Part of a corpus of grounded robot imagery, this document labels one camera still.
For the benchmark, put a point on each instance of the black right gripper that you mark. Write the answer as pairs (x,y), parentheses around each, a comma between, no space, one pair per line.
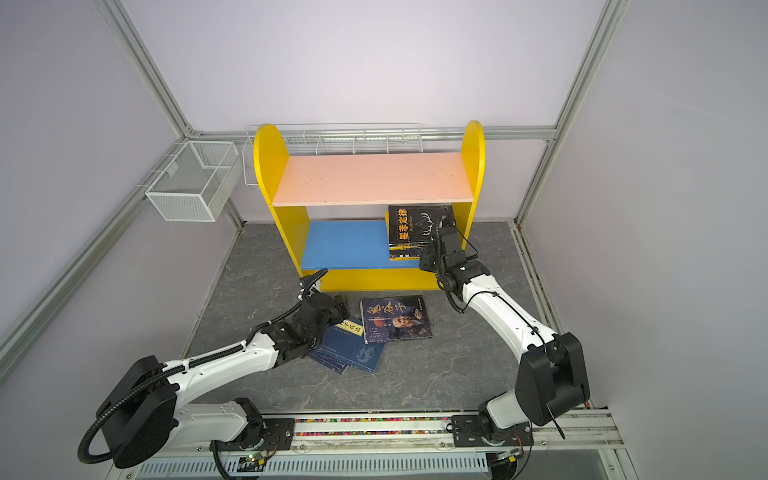
(426,265)

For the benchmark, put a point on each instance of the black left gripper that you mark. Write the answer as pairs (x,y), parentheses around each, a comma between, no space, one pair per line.
(340,310)

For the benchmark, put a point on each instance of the black antler cover book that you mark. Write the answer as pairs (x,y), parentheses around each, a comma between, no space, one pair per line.
(437,211)

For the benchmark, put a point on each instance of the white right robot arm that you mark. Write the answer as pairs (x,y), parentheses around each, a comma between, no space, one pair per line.
(552,377)

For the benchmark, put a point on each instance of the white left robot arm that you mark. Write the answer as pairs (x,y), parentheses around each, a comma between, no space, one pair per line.
(152,407)

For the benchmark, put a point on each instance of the lower dark blue booklet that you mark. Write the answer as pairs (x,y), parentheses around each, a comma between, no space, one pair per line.
(329,362)

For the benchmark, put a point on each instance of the dark blue booklet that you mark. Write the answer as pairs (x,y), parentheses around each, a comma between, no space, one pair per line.
(345,342)
(329,362)

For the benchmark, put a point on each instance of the top dark blue booklet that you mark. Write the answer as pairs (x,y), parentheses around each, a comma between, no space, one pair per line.
(345,342)

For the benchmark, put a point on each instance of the green circuit board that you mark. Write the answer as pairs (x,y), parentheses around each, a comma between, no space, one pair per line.
(250,464)

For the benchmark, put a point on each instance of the yellow wooden bookshelf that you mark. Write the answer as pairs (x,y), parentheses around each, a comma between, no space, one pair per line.
(353,254)

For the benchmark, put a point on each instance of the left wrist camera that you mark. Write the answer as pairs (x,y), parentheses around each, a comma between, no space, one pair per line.
(309,283)

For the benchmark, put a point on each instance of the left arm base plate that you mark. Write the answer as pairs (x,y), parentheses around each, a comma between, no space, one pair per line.
(271,434)

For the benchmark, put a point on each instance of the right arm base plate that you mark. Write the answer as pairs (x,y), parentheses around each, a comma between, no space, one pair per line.
(477,430)

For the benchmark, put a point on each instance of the white mesh wire basket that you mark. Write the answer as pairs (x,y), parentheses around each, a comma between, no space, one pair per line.
(197,182)

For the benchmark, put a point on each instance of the white slotted cable duct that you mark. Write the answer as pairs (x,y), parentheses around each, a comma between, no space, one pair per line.
(325,465)

